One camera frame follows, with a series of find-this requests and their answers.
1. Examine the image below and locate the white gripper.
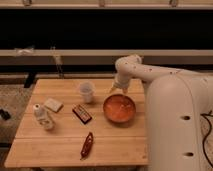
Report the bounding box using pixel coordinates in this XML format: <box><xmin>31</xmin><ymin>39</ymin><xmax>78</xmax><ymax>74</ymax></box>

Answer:
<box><xmin>109</xmin><ymin>71</ymin><xmax>131</xmax><ymax>94</ymax></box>

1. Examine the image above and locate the red chili pepper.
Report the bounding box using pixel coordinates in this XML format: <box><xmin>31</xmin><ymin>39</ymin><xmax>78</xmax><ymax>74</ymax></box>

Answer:
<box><xmin>81</xmin><ymin>132</ymin><xmax>93</xmax><ymax>159</ymax></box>

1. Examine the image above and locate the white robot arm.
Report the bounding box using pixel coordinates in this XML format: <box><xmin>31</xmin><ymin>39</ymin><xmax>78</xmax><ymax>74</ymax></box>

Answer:
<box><xmin>113</xmin><ymin>55</ymin><xmax>213</xmax><ymax>171</ymax></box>

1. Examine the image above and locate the orange bowl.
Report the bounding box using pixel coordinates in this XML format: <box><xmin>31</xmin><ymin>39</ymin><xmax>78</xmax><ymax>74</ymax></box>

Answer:
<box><xmin>103</xmin><ymin>94</ymin><xmax>136</xmax><ymax>123</ymax></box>

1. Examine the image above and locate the clear plastic cup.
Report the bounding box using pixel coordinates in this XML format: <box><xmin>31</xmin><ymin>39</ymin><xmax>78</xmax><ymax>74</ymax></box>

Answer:
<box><xmin>79</xmin><ymin>82</ymin><xmax>94</xmax><ymax>103</ymax></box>

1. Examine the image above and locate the dark snack bar packet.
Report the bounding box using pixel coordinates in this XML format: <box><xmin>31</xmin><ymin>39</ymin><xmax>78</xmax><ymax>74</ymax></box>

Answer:
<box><xmin>72</xmin><ymin>105</ymin><xmax>92</xmax><ymax>124</ymax></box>

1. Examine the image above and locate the beige sponge block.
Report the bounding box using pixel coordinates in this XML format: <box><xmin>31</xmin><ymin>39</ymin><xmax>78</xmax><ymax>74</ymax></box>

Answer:
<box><xmin>44</xmin><ymin>98</ymin><xmax>63</xmax><ymax>113</ymax></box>

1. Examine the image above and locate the black object on floor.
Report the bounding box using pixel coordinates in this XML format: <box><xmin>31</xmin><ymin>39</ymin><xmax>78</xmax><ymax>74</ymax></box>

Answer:
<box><xmin>0</xmin><ymin>109</ymin><xmax>11</xmax><ymax>120</ymax></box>

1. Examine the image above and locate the black cable on floor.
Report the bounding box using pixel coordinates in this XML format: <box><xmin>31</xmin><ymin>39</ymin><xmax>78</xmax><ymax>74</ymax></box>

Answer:
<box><xmin>200</xmin><ymin>111</ymin><xmax>213</xmax><ymax>168</ymax></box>

